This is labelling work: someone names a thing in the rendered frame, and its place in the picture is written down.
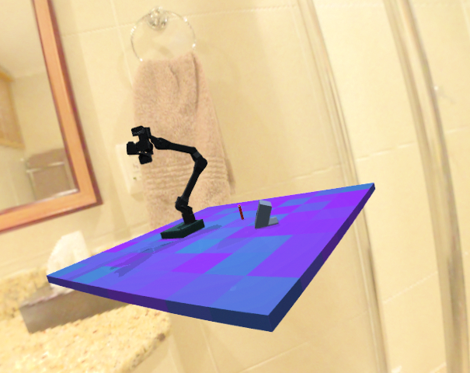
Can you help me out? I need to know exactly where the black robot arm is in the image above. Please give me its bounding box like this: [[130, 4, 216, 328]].
[[127, 127, 207, 225]]

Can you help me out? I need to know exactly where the grey metal panel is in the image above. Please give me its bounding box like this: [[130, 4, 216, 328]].
[[255, 200, 279, 229]]

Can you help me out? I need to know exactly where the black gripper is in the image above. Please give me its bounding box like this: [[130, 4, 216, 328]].
[[131, 126, 153, 165]]

